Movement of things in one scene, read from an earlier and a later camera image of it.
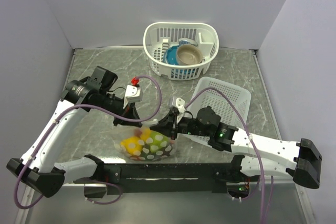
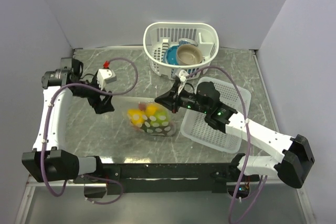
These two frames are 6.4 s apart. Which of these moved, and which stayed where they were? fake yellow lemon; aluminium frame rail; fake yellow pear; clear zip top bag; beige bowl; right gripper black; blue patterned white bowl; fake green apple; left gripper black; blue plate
Moved: left gripper black; fake yellow lemon; right gripper black; fake yellow pear; fake green apple; clear zip top bag
Stayed: aluminium frame rail; blue plate; blue patterned white bowl; beige bowl
